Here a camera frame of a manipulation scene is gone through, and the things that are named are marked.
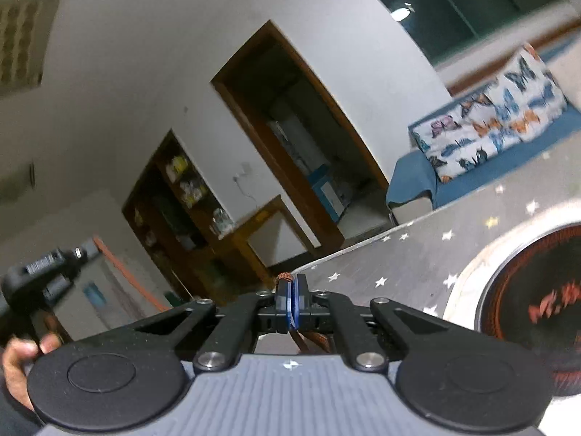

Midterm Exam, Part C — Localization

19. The wall calendar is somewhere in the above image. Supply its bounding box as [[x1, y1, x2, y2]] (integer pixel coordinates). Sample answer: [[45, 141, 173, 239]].
[[0, 0, 69, 101]]

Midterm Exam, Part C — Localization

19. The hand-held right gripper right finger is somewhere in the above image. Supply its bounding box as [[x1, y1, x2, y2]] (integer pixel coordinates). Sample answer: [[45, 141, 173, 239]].
[[296, 274, 451, 372]]

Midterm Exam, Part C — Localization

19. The brown shoelace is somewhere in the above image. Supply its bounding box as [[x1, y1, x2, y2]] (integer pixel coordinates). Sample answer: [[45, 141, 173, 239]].
[[275, 271, 332, 355]]

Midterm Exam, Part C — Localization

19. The grey star-print table cover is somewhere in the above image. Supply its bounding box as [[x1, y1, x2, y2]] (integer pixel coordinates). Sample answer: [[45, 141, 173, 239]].
[[290, 125, 581, 373]]

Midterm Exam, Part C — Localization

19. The clear glass jug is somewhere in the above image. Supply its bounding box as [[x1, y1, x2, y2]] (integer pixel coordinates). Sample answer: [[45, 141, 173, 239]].
[[211, 209, 234, 237]]

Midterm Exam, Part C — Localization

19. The black round induction cooktop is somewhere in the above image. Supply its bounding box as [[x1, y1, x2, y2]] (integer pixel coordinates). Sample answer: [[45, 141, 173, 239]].
[[476, 225, 581, 396]]

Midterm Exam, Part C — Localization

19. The green-framed window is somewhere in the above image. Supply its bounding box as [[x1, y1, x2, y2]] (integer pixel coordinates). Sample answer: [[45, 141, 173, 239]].
[[370, 0, 581, 64]]

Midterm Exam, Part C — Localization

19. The butterfly print cushion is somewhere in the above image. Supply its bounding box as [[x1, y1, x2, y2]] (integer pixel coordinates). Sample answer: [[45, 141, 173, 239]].
[[409, 43, 568, 185]]

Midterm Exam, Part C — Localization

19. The blue cabinet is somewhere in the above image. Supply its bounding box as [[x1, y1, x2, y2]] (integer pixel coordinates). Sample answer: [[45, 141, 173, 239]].
[[306, 166, 352, 223]]

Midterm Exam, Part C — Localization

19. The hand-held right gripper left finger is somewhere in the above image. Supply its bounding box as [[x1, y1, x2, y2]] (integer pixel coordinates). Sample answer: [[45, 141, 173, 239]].
[[135, 276, 296, 372]]

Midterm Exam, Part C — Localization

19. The blue sofa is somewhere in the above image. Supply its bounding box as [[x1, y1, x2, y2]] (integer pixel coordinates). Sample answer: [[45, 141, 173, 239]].
[[386, 100, 581, 225]]

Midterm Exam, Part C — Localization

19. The brown wooden door frame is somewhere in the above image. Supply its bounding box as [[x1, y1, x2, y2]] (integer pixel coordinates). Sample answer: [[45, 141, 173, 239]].
[[211, 20, 391, 246]]

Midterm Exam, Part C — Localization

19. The wooden side table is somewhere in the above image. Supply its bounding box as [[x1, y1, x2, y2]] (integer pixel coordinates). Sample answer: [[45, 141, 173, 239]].
[[218, 194, 318, 282]]

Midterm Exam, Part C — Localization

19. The person's left hand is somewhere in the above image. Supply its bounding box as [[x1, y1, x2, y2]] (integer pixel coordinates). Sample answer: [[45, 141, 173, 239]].
[[1, 332, 63, 412]]

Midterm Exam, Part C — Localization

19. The wooden shelf cabinet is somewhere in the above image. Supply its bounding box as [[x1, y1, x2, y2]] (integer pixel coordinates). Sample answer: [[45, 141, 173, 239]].
[[122, 129, 273, 307]]

